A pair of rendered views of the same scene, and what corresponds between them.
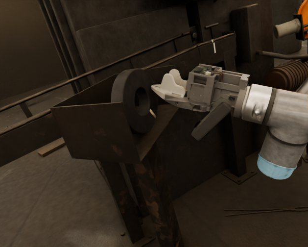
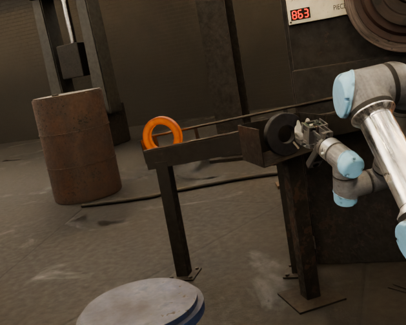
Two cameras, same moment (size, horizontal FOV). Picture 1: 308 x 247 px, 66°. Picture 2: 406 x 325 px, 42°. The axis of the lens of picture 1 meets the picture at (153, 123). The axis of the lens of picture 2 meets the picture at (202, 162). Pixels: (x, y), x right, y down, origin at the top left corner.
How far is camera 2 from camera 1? 1.46 m
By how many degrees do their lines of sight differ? 42
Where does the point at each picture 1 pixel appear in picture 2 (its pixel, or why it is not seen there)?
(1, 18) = not seen: outside the picture
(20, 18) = not seen: outside the picture
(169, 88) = (298, 129)
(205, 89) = (306, 134)
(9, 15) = not seen: outside the picture
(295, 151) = (339, 184)
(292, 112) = (332, 157)
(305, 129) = (337, 169)
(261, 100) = (324, 146)
